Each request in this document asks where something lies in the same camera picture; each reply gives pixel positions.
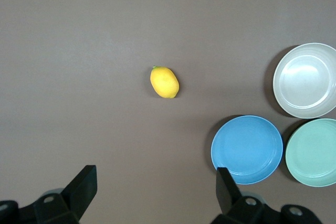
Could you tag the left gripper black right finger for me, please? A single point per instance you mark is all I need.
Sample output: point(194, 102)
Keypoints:
point(228, 195)

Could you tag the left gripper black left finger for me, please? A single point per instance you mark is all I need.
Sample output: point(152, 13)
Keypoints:
point(78, 192)

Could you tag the yellow lemon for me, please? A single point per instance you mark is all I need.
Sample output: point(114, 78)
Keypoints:
point(164, 82)

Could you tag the blue plate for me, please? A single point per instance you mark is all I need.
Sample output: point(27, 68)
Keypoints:
point(246, 148)

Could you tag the light green plate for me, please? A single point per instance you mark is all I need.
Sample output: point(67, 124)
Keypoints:
point(312, 153)

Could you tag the beige plate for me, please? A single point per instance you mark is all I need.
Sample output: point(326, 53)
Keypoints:
point(304, 82)

